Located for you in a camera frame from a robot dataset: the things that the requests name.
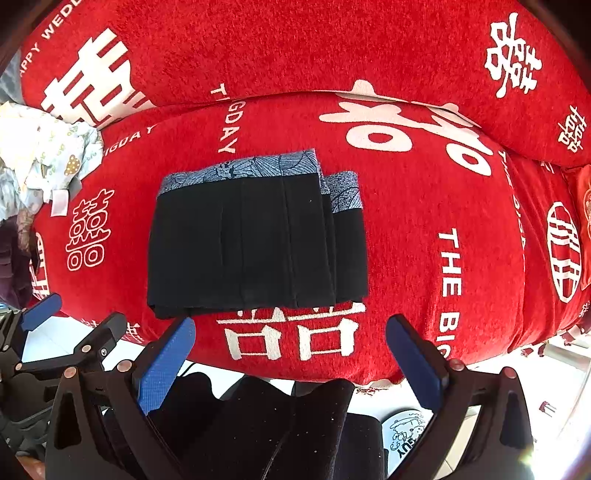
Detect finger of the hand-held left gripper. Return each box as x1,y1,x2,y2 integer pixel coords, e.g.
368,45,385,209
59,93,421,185
0,293,64,365
14,312,128,376

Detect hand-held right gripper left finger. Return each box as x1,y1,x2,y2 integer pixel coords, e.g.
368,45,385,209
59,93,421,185
45,318,197,480

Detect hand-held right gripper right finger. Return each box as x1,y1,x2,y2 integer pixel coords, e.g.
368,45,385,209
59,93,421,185
385,315,540,480

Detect black pants with grey waistband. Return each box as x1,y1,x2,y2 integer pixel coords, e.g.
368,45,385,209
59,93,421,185
147,148,370,320

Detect dark purple cloth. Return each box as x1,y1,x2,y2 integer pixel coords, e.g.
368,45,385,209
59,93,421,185
0,213,47,311

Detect white cartoon print slipper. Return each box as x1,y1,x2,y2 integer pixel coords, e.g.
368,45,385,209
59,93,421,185
380,407,440,478

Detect person's legs in black trousers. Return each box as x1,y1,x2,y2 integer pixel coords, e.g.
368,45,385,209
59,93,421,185
104,371,386,480

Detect red blanket with white print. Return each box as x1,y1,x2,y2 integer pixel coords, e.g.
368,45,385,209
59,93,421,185
18,0,591,389

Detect white floral cloth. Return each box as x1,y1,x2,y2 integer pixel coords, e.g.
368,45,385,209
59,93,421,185
0,102,103,222

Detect red cushion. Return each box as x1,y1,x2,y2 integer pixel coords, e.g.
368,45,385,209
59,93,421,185
560,165,591,289

